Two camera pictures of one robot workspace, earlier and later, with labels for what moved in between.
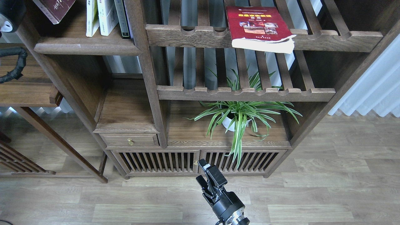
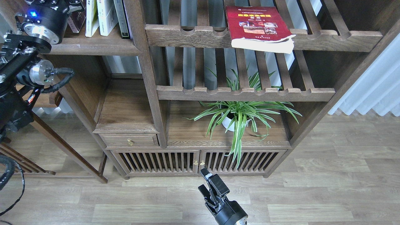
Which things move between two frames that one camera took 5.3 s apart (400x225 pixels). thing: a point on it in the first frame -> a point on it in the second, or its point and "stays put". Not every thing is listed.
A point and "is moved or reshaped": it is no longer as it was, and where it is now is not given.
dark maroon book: x=57 y=9 is moved or reshaped
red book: x=262 y=28 stays put
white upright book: x=108 y=16 stays put
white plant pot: x=227 y=121 stays put
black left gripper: x=12 y=13 -> x=46 y=19
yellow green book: x=92 y=18 stays put
